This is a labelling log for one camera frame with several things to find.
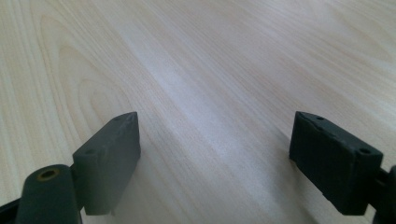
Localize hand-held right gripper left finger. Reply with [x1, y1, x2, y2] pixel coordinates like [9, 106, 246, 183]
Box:
[72, 111, 142, 217]

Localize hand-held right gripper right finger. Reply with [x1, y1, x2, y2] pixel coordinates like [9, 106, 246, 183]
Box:
[288, 110, 385, 217]

